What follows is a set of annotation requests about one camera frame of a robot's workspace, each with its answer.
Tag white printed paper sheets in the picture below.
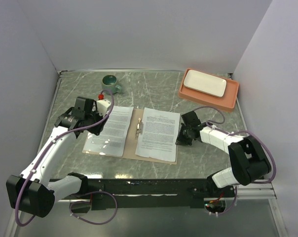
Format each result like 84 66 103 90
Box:
135 108 180 163

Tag single white printed sheet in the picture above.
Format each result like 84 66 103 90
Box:
82 106 133 157

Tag beige cardboard folder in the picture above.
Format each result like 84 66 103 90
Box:
82 108 177 165

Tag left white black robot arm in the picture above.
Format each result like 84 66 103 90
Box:
6 94 113 222

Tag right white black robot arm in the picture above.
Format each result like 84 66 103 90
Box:
176 111 276 197

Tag metal folder clip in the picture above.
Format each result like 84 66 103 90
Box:
135 118 144 139

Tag teal ceramic mug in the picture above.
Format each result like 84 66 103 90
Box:
102 75 122 94

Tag salmon rectangular tray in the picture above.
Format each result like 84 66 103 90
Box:
178 68 239 113

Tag white rectangular plate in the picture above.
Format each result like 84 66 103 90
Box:
184 70 227 97

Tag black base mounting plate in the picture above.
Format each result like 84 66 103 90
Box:
64 179 235 210

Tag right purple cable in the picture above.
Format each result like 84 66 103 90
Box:
192 106 278 217

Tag purple cable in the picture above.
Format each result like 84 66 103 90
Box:
192 106 278 217
14 89 118 227

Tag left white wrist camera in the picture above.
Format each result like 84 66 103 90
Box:
96 94 112 117

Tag aluminium extrusion rail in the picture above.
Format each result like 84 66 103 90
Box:
15 182 277 203

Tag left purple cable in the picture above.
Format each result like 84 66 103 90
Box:
14 89 118 227

